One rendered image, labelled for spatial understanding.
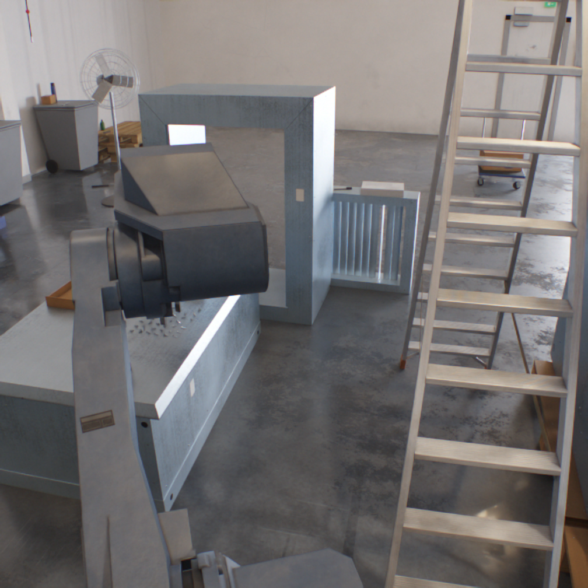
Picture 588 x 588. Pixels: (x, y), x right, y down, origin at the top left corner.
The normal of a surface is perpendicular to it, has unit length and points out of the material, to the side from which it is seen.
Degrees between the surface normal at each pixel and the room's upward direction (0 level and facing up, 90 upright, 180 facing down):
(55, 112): 95
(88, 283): 39
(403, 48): 90
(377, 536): 0
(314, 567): 0
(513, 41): 90
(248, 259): 79
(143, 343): 0
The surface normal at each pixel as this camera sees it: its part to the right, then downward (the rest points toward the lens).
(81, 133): 0.95, 0.23
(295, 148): -0.26, 0.43
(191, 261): 0.25, 0.25
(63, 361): 0.00, -0.90
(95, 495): 0.15, -0.43
